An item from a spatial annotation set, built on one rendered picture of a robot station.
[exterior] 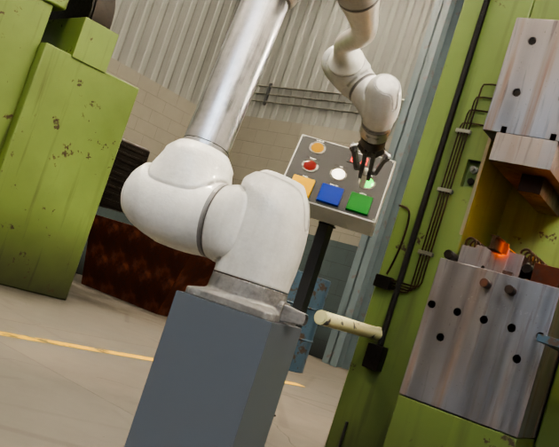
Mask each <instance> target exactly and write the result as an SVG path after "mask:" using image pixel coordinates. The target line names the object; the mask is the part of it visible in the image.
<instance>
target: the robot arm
mask: <svg viewBox="0 0 559 447"><path fill-rule="evenodd" d="M298 1H300V0H241V1H240V4H239V7H238V9H237V11H236V13H235V15H234V18H233V20H232V24H231V26H230V27H229V30H228V32H227V35H226V37H225V39H224V42H223V44H222V47H221V49H220V52H219V54H218V56H217V60H216V62H215V65H214V66H213V69H212V71H211V73H210V76H209V79H208V81H207V83H206V86H205V88H204V90H203V92H202V94H201V98H200V100H199V103H198V105H197V106H196V109H195V111H194V114H193V117H192V119H191V121H190V123H189V126H188V128H187V131H186V133H185V136H184V138H180V139H178V140H176V141H174V142H172V143H170V144H168V145H166V147H165V149H164V150H163V151H162V152H161V153H160V154H159V156H158V157H157V158H156V159H155V160H154V161H153V162H146V163H144V164H143V165H141V166H139V167H138V168H136V169H135V170H134V171H133V172H132V173H131V174H130V176H129V177H128V178H127V180H126V181H125V183H124V185H123V188H122V193H121V206H122V211H123V213H124V214H125V215H126V217H127V218H128V219H129V221H130V222H131V223H132V224H133V225H134V226H136V227H137V228H138V229H139V230H140V231H142V232H143V233H144V234H145V235H146V236H148V237H150V238H151V239H153V240H154V241H156V242H158V243H160V244H163V245H164V246H167V247H171V248H174V249H176V250H179V251H182V252H185V253H188V254H192V255H200V256H204V257H207V258H209V259H210V260H212V261H213V262H215V263H216V265H215V268H214V270H213V272H212V275H211V277H210V279H209V282H208V284H207V285H206V286H187V287H186V290H185V293H187V294H191V295H194V296H197V297H200V298H202V299H205V300H208V301H211V302H215V303H218V304H221V305H224V306H226V307H228V308H231V309H234V310H238V311H241V312H244V313H247V314H249V315H252V316H255V317H257V318H261V319H264V320H267V321H270V322H277V323H281V324H286V325H292V326H295V325H302V326H304V325H307V322H308V319H309V318H308V317H307V316H309V315H307V314H305V313H303V312H301V311H300V310H297V309H295V308H293V307H291V306H290V304H289V303H287V296H288V293H289V290H290V287H291V286H292V283H293V281H294V279H295V275H296V273H297V271H298V268H299V265H300V262H301V260H302V257H303V251H304V248H305V245H306V240H307V237H308V232H309V226H310V204H309V201H308V198H307V194H306V191H305V188H304V186H303V185H302V184H300V183H298V182H296V181H295V180H293V179H291V178H289V177H287V176H283V175H281V174H280V173H277V172H274V171H271V170H267V169H266V170H261V171H256V172H253V173H251V174H249V175H247V176H245V177H244V178H243V181H242V183H241V185H239V184H232V176H233V171H232V165H231V163H230V161H229V159H228V155H229V153H230V151H231V149H232V145H233V142H234V140H235V138H236V136H237V133H238V131H239V128H240V125H241V123H242V121H243V118H244V116H245V113H246V112H247V109H248V105H249V103H250V100H251V99H252V96H253V94H254V91H255V89H256V86H257V84H258V81H259V79H260V76H261V74H262V72H263V70H264V66H265V63H266V61H267V59H268V57H269V54H270V52H271V49H272V46H273V44H274V42H275V39H276V37H277V34H278V32H279V30H280V26H281V24H282V21H283V20H284V17H285V15H286V12H287V11H289V10H290V9H292V8H293V7H294V6H295V5H296V4H297V2H298ZM380 1H381V0H337V2H338V4H339V5H340V7H341V9H342V11H343V13H344V14H345V16H346V18H347V20H348V21H349V23H350V28H348V29H347V30H345V31H344V32H342V33H341V34H340V35H338V37H337V38H336V39H335V43H334V45H333V46H331V47H329V48H328V49H327V50H326V51H325V52H324V54H323V56H322V59H321V65H322V68H323V71H324V73H325V75H326V77H327V79H328V80H329V81H330V82H331V83H332V84H333V85H334V86H335V87H336V88H337V89H338V90H339V91H340V92H341V93H342V94H343V95H344V96H345V97H346V98H348V99H349V100H350V101H351V102H352V103H353V105H354V106H355V107H356V108H357V110H358V112H359V114H360V116H361V117H362V120H361V125H360V130H359V133H360V136H361V137H360V140H359V141H358V143H356V144H355V143H354V142H351V144H350V151H351V154H352V160H353V167H354V169H355V170H358V171H359V173H358V178H361V181H360V185H359V188H362V189H364V187H365V184H366V180H367V181H369V180H370V178H371V175H374V176H377V174H378V173H379V172H380V170H381V169H382V167H383V165H384V164H385V163H386V162H387V161H389V160H390V157H391V155H392V153H387V152H386V151H385V150H386V149H385V143H386V141H387V140H388V138H389V135H390V133H391V130H392V127H393V123H394V122H395V121H396V119H397V117H398V113H399V109H400V106H401V99H402V90H401V85H400V82H399V80H398V79H397V78H396V77H395V76H393V75H391V74H378V75H376V74H375V73H374V72H373V70H372V69H371V66H370V64H369V63H368V61H367V60H366V57H365V56H364V54H363V52H362V50H360V48H363V47H365V46H367V45H368V44H370V43H371V42H372V41H373V40H374V38H375V36H376V33H377V29H378V21H379V8H380ZM358 149H359V150H360V151H361V153H362V154H363V156H362V161H361V164H359V157H358ZM381 155H382V159H381V160H380V162H379V163H378V165H377V166H376V168H375V169H374V162H375V158H377V157H379V156H381ZM367 157H370V158H371V159H370V163H369V168H365V165H366V158H367ZM221 272H222V273H221ZM226 274H228V275H226ZM229 275H231V276H229ZM232 276H233V277H232ZM235 277H236V278H235ZM240 278H241V279H240ZM243 279H244V280H243ZM245 280H246V281H245ZM251 282H252V283H251ZM254 283H255V284H254ZM259 285H260V286H259ZM267 287H269V288H267ZM270 288H271V289H270ZM272 289H274V290H272ZM275 290H277V291H275ZM278 291H279V292H278ZM281 292H282V293H281ZM283 293H284V294H283Z"/></svg>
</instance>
